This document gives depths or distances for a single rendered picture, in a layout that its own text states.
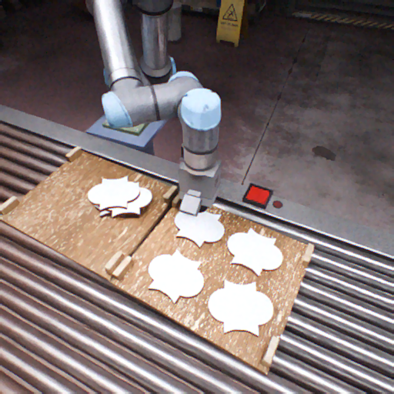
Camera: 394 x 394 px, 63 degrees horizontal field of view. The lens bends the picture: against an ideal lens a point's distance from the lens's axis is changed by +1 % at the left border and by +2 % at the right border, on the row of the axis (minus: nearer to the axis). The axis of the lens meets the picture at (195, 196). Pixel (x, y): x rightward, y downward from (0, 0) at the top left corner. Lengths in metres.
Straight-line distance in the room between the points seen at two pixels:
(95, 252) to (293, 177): 1.85
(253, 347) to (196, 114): 0.50
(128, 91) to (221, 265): 0.47
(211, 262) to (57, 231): 0.44
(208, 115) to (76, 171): 0.63
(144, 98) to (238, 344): 0.56
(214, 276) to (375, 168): 2.15
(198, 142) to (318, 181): 1.94
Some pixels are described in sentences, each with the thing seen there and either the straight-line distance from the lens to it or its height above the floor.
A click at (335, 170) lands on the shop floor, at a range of 2.66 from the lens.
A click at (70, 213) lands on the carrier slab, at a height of 0.94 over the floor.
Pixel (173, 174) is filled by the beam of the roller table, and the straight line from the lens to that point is 1.08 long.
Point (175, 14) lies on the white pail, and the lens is 4.40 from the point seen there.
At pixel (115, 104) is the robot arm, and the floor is 1.31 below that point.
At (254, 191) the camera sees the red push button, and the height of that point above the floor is 0.93.
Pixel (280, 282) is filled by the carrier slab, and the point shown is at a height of 0.94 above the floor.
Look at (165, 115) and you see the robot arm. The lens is 0.71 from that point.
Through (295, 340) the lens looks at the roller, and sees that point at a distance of 0.81.
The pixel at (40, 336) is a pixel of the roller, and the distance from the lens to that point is 0.86.
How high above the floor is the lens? 1.66
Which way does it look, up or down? 48 degrees down
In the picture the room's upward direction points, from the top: straight up
